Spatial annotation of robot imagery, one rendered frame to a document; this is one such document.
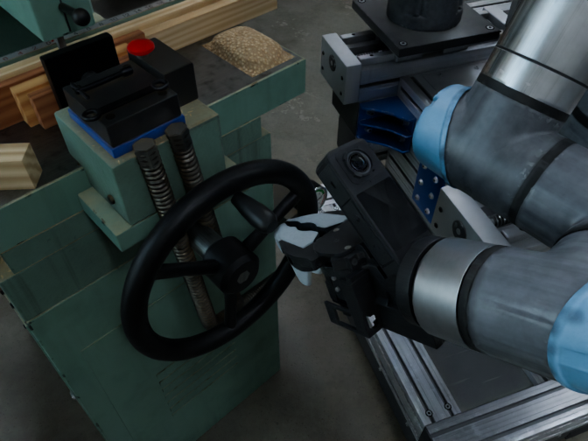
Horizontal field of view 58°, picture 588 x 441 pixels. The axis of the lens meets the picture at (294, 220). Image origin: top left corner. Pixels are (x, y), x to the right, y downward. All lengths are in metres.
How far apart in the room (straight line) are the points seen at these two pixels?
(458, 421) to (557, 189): 0.87
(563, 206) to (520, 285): 0.09
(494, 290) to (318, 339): 1.20
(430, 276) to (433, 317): 0.03
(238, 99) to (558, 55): 0.47
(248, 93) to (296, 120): 1.46
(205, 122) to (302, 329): 1.01
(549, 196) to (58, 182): 0.52
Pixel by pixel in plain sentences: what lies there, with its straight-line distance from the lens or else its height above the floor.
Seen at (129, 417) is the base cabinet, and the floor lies 0.32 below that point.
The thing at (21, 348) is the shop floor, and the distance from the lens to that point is 1.69.
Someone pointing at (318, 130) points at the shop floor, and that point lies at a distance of 2.18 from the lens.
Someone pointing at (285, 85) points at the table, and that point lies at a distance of 0.83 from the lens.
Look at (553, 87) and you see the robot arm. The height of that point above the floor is 1.11.
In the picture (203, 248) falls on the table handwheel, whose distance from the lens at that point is 0.66.
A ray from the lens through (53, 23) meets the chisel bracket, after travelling 0.73.
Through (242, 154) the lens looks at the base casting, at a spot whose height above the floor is 0.79.
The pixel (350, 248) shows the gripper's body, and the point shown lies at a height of 0.99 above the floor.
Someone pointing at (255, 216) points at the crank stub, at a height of 0.93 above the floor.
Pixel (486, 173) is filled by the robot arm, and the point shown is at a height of 1.05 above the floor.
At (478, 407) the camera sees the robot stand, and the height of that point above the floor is 0.23.
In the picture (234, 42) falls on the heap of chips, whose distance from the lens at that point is 0.84.
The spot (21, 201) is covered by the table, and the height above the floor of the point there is 0.90.
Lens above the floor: 1.32
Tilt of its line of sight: 47 degrees down
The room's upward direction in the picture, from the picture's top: straight up
